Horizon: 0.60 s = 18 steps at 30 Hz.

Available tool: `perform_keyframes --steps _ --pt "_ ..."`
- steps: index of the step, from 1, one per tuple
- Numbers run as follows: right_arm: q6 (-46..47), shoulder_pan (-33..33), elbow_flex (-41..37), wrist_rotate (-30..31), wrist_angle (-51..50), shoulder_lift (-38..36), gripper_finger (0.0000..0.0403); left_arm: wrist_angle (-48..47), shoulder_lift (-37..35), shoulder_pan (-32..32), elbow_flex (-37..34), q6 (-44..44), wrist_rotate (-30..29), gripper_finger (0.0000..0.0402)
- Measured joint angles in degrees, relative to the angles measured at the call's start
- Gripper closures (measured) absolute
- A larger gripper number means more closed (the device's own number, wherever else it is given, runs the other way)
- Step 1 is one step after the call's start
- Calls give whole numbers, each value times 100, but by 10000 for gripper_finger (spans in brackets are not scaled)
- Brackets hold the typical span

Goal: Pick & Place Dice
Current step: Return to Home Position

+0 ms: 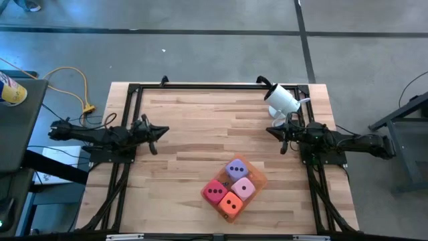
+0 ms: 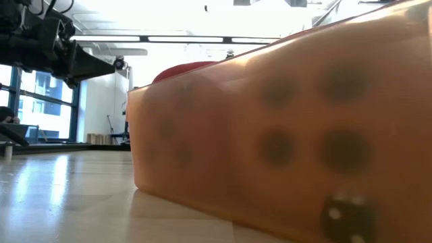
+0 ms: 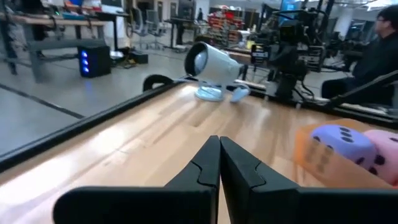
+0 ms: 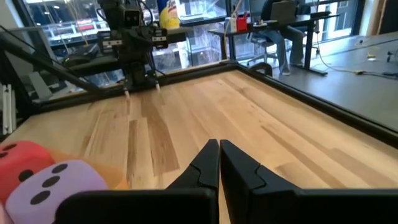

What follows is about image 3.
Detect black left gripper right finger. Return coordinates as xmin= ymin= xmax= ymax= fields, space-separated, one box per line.
xmin=220 ymin=136 xmax=398 ymax=224

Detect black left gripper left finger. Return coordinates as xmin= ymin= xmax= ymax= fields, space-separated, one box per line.
xmin=52 ymin=135 xmax=221 ymax=224

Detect thin wooden board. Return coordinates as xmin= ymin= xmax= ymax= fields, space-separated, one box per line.
xmin=294 ymin=118 xmax=398 ymax=190

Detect large purple foam die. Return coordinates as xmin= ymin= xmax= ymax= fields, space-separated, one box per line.
xmin=310 ymin=124 xmax=377 ymax=170

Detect large pink foam die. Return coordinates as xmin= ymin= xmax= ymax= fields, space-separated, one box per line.
xmin=357 ymin=129 xmax=398 ymax=187

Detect wooden workbench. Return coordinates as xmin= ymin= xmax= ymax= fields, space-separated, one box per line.
xmin=224 ymin=46 xmax=253 ymax=65

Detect blue-lit monitor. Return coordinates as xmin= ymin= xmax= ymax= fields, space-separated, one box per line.
xmin=279 ymin=0 xmax=301 ymax=26

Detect shelf with red bins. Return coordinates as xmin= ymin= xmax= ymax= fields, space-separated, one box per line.
xmin=206 ymin=11 xmax=248 ymax=47

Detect person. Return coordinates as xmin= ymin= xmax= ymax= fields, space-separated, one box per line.
xmin=321 ymin=4 xmax=398 ymax=106

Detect grey office chair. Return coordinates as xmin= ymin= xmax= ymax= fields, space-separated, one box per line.
xmin=143 ymin=9 xmax=165 ymax=50

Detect black computer tower blue lights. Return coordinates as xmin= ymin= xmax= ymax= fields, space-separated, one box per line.
xmin=77 ymin=45 xmax=112 ymax=78

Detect grey metal workbench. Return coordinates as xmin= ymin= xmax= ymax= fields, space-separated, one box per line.
xmin=0 ymin=11 xmax=108 ymax=83

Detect white camera on stand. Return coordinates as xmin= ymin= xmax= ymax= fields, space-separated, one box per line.
xmin=183 ymin=41 xmax=251 ymax=103

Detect black frame handle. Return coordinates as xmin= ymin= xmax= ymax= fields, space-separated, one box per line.
xmin=142 ymin=74 xmax=175 ymax=93

